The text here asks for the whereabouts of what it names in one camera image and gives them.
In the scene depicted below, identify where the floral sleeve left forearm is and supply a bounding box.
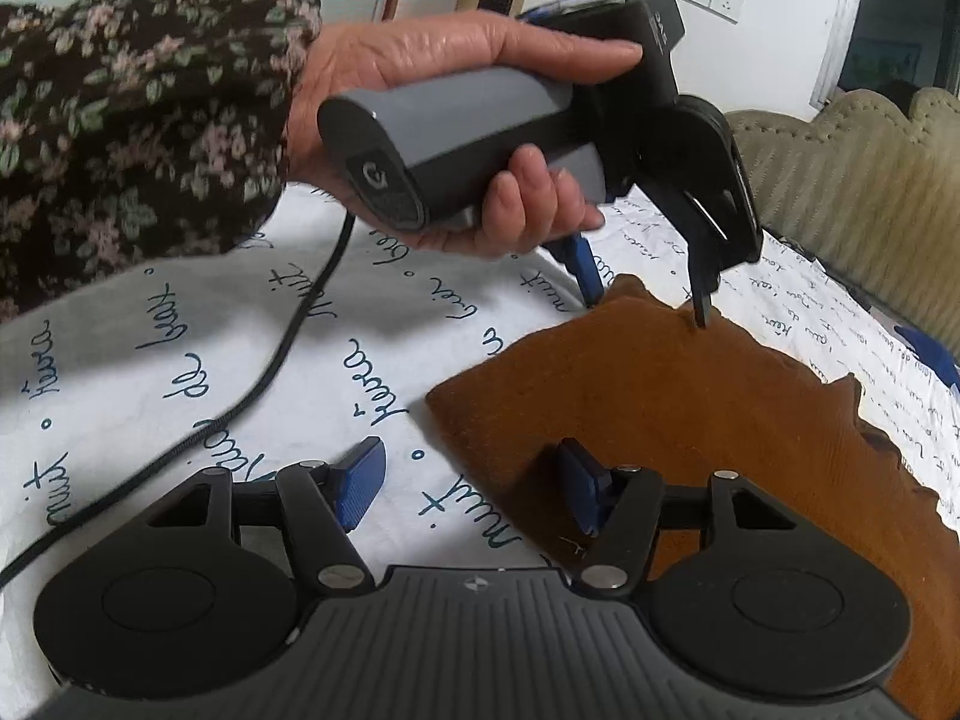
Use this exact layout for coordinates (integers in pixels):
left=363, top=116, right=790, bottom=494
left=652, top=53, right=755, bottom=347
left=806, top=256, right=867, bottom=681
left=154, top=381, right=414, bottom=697
left=2, top=0, right=322, bottom=319

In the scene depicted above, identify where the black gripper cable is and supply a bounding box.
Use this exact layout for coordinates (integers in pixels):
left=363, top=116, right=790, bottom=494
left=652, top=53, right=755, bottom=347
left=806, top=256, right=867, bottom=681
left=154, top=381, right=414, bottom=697
left=0, top=208, right=356, bottom=590

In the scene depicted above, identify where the olive upholstered headboard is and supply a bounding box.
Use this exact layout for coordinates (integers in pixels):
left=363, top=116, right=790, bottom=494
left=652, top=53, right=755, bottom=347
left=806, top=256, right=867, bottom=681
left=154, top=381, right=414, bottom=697
left=727, top=88, right=960, bottom=349

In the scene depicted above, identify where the navy blue garment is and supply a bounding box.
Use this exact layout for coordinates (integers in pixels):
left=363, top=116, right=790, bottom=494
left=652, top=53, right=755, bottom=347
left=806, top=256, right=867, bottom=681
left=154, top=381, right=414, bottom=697
left=895, top=325, right=960, bottom=390

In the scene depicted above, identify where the brown knit sweater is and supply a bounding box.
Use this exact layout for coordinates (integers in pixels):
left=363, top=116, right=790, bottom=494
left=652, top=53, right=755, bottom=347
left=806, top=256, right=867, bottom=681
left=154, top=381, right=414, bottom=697
left=427, top=275, right=958, bottom=718

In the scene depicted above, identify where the person's left hand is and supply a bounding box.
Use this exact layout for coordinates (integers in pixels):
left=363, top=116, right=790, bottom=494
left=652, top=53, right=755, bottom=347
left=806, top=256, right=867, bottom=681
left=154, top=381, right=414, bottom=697
left=286, top=11, right=643, bottom=259

